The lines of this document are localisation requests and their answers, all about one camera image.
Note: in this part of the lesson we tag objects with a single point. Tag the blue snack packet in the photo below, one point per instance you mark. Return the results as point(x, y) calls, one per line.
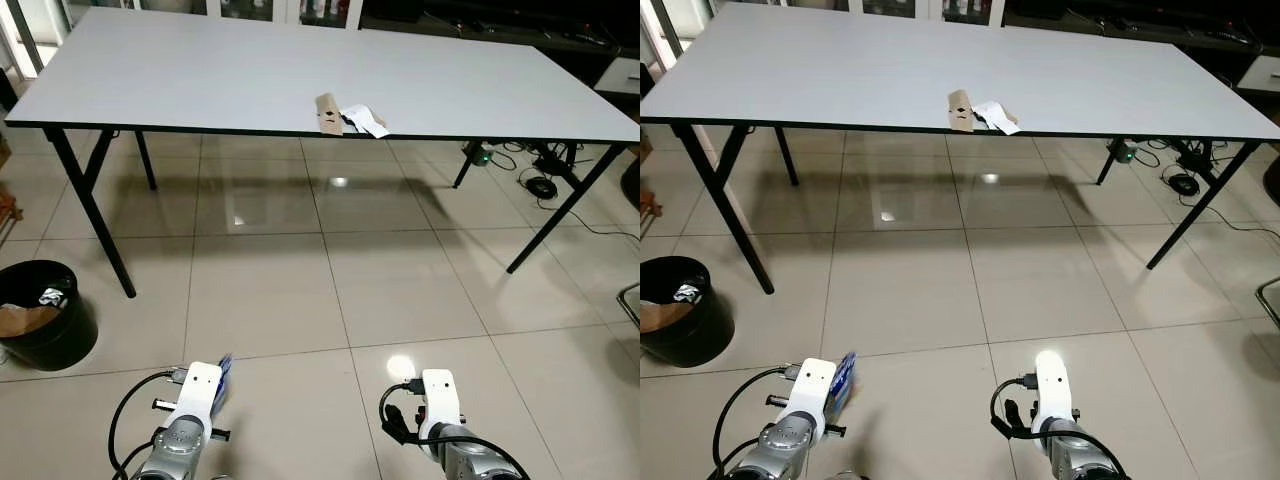
point(846, 378)
point(224, 380)

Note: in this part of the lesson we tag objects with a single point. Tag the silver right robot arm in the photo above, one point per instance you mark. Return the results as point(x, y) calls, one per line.
point(1085, 455)
point(470, 460)

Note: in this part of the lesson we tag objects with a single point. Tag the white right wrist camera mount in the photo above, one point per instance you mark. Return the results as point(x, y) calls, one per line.
point(1053, 390)
point(440, 400)

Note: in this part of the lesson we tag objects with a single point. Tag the round black disc device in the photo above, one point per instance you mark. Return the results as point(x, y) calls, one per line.
point(542, 187)
point(1184, 184)

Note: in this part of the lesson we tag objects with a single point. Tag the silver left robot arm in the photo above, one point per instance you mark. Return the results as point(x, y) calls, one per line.
point(178, 450)
point(785, 455)

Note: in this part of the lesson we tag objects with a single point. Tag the white table with black legs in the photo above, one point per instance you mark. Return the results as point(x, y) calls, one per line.
point(920, 65)
point(300, 70)

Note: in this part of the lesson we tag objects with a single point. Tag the black power adapter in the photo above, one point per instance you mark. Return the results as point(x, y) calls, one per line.
point(552, 160)
point(1195, 158)

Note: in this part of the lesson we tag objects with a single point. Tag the metal chair leg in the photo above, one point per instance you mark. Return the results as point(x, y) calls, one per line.
point(1266, 300)
point(626, 300)

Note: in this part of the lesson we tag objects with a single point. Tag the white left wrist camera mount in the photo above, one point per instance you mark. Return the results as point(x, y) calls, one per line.
point(815, 395)
point(200, 395)

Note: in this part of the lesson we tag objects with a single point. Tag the crumpled silver foil wrapper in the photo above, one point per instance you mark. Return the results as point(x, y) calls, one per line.
point(52, 297)
point(686, 293)

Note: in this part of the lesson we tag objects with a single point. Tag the white paper slip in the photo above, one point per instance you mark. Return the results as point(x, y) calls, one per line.
point(997, 117)
point(365, 120)

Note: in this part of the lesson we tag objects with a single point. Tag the white drawer unit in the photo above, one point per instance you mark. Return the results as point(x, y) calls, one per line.
point(622, 75)
point(1262, 74)

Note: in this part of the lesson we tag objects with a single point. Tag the black round rubbish bin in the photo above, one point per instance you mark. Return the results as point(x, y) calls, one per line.
point(705, 335)
point(60, 340)

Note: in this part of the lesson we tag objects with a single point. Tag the black device with green light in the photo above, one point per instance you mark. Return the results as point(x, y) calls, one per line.
point(481, 154)
point(1122, 151)

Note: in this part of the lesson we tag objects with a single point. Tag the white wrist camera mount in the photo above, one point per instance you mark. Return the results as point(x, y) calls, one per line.
point(200, 395)
point(815, 395)
point(440, 400)
point(1053, 390)

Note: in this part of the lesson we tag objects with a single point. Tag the brown cardboard piece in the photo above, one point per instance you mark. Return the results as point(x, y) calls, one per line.
point(25, 320)
point(662, 316)

